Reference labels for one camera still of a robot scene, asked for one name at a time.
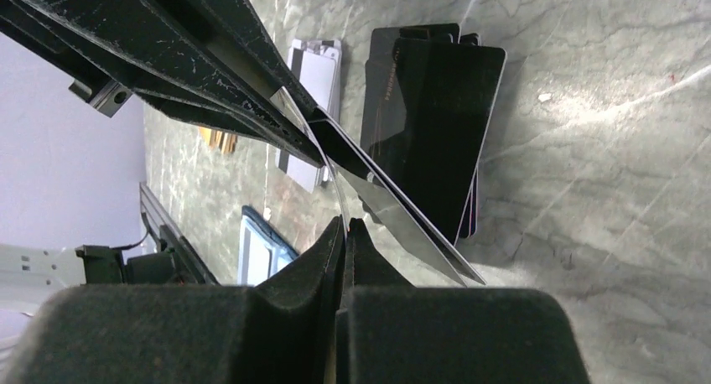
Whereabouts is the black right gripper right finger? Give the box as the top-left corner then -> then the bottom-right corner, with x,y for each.
335,219 -> 589,383

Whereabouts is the blue leather card holder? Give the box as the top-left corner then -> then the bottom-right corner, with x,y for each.
236,205 -> 298,286

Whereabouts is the black base frame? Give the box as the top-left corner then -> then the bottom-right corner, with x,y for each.
138,182 -> 219,285

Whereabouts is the black card stack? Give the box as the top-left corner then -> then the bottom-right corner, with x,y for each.
360,23 -> 507,243

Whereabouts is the black VIP credit card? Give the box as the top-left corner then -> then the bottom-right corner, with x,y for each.
270,87 -> 486,286

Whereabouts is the gold card stack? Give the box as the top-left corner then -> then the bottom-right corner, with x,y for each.
199,127 -> 237,154

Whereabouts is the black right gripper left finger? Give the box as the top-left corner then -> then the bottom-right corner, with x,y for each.
1,217 -> 344,383

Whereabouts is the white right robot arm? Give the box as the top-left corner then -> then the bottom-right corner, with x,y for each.
1,216 -> 589,383

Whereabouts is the white card stack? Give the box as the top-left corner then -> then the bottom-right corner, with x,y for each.
275,39 -> 341,193

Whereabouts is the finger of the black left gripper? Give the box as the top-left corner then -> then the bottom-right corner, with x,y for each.
1,0 -> 316,158
192,0 -> 318,118

